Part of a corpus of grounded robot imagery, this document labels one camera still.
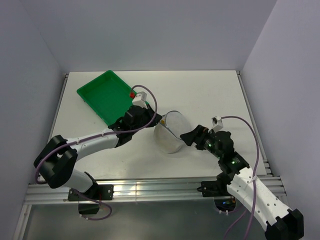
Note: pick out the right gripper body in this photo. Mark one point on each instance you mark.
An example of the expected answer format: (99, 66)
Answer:
(210, 144)

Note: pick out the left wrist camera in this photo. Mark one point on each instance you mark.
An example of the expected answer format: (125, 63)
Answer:
(139, 99)

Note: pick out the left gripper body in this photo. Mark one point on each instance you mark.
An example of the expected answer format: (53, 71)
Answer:
(146, 119)

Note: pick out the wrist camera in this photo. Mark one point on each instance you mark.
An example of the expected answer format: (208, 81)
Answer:
(217, 124)
(139, 99)

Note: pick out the white mesh laundry bag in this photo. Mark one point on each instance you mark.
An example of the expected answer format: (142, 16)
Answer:
(167, 133)

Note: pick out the green plastic tray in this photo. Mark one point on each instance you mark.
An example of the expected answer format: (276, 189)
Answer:
(108, 96)

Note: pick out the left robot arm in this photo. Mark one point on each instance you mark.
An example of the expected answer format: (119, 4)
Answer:
(56, 162)

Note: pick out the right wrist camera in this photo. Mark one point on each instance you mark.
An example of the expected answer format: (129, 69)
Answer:
(217, 124)

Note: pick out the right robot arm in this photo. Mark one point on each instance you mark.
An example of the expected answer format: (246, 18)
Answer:
(237, 179)

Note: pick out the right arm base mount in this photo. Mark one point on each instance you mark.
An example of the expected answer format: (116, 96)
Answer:
(214, 188)

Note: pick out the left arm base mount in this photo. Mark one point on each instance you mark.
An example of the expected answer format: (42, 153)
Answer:
(92, 202)

